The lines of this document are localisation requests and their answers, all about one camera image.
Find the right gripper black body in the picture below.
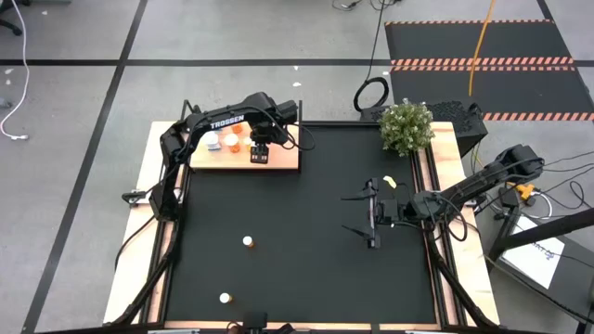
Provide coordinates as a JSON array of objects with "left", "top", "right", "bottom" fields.
[{"left": 368, "top": 177, "right": 412, "bottom": 250}]

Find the black diagonal frame strut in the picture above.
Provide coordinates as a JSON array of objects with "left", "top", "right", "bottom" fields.
[
  {"left": 422, "top": 217, "right": 500, "bottom": 328},
  {"left": 110, "top": 217, "right": 182, "bottom": 326}
]

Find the artificial potted plant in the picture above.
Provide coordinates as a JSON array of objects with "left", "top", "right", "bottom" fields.
[{"left": 378, "top": 97, "right": 436, "bottom": 158}]

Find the black hazard-striped floor mat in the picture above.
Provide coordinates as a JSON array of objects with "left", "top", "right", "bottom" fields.
[
  {"left": 383, "top": 19, "right": 575, "bottom": 66},
  {"left": 389, "top": 64, "right": 594, "bottom": 122}
]

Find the black office chair base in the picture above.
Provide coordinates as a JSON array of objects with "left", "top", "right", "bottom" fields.
[{"left": 0, "top": 0, "right": 24, "bottom": 37}]

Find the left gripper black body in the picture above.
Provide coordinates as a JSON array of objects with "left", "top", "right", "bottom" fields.
[{"left": 252, "top": 104, "right": 299, "bottom": 146}]

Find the black metal stand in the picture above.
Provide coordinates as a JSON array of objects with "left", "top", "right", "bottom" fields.
[{"left": 485, "top": 208, "right": 594, "bottom": 326}]

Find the black table clamp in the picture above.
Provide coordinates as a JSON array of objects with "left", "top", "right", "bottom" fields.
[{"left": 121, "top": 189, "right": 149, "bottom": 206}]

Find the black cable bundle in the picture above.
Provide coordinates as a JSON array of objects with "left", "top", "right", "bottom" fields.
[{"left": 331, "top": 0, "right": 405, "bottom": 13}]

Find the yellow hanging hose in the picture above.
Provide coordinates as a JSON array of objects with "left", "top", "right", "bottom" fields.
[{"left": 467, "top": 0, "right": 497, "bottom": 96}]

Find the white floor cable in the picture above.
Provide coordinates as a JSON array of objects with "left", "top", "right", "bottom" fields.
[{"left": 0, "top": 0, "right": 32, "bottom": 141}]

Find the white medicine bottle blue label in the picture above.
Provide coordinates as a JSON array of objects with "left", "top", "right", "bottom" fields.
[{"left": 204, "top": 130, "right": 223, "bottom": 152}]

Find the light wooden shelf board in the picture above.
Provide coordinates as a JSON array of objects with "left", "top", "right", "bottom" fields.
[{"left": 189, "top": 121, "right": 301, "bottom": 171}]

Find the black rectangular device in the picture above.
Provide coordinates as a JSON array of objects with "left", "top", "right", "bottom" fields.
[{"left": 241, "top": 311, "right": 269, "bottom": 331}]

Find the black hanging cable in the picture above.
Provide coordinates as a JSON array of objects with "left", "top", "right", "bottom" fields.
[{"left": 353, "top": 0, "right": 391, "bottom": 113}]

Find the white printed sheet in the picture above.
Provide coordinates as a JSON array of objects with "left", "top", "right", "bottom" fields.
[{"left": 500, "top": 215, "right": 566, "bottom": 289}]

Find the black perforated box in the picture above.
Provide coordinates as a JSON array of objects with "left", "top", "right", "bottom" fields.
[{"left": 360, "top": 98, "right": 489, "bottom": 157}]

